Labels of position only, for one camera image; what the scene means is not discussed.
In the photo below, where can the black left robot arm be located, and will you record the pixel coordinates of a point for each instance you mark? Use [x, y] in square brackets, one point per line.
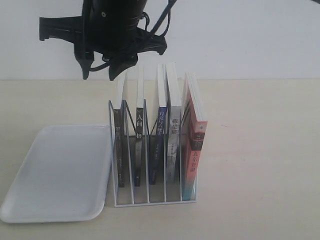
[121, 7]

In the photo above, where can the red teal spine book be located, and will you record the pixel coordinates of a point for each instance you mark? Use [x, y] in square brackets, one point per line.
[193, 131]

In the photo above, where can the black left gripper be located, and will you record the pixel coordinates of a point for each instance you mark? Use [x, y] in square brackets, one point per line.
[116, 37]

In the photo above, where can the black spine book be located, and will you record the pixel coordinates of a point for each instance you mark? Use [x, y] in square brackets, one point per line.
[139, 126]

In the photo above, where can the blue moon cover book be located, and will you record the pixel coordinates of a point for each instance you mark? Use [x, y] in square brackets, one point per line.
[158, 122]

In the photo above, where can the dark brown spine book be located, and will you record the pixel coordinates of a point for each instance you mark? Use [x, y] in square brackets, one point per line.
[118, 118]

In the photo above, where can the white wire book rack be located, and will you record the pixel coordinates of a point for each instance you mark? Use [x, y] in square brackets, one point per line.
[161, 193]

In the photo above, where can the grey white spine book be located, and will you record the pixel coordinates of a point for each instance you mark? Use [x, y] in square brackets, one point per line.
[174, 120]

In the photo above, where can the white plastic tray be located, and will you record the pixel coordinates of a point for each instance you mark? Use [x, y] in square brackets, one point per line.
[63, 178]

